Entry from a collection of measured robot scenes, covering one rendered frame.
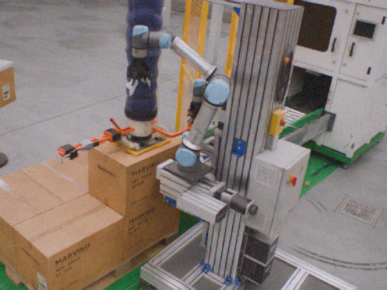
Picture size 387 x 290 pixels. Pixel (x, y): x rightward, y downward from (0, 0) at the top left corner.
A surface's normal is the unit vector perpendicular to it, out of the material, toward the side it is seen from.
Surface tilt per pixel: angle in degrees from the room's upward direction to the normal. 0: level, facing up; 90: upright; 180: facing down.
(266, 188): 90
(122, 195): 90
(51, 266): 90
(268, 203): 90
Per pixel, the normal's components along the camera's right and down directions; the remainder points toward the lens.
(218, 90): -0.11, 0.33
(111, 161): -0.64, 0.29
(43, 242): 0.10, -0.88
